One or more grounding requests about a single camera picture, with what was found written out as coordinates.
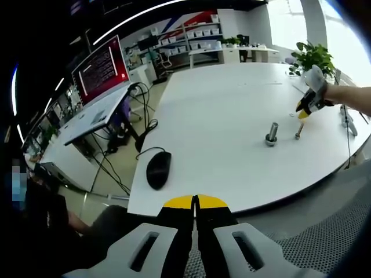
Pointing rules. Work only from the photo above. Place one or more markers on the small potted plant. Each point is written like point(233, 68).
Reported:
point(231, 42)

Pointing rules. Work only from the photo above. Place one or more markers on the small threaded steel stud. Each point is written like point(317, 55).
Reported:
point(299, 131)

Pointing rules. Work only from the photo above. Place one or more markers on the monitor with red screen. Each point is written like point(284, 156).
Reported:
point(101, 69)

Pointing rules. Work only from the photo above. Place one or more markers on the shelf with white bins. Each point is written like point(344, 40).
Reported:
point(197, 32)

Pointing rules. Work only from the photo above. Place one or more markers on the black computer mouse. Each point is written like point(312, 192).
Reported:
point(159, 171)

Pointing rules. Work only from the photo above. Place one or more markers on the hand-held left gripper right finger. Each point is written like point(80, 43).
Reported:
point(214, 231)

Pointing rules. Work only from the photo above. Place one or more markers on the white standing desk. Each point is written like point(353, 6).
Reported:
point(98, 116)

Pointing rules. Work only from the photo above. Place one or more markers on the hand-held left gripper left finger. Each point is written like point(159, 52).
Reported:
point(174, 231)

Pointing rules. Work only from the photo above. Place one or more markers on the white office chair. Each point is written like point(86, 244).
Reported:
point(165, 60)

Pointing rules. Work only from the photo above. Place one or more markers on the black screen on stand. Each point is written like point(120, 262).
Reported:
point(148, 43)

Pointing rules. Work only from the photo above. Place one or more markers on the white counter desk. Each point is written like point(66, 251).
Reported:
point(232, 53)

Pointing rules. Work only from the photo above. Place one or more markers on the potted green plant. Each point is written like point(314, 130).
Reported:
point(314, 56)

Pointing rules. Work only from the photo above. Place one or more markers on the large threaded steel stud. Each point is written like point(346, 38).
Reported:
point(273, 131)

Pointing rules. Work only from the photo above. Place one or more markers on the person's dark clothing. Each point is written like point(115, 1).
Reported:
point(58, 231)

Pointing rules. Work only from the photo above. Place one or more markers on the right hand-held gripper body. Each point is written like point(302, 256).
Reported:
point(316, 81)

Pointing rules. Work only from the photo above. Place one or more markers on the white long desk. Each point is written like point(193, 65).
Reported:
point(66, 162)

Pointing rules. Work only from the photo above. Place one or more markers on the small white device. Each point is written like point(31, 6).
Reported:
point(293, 71)

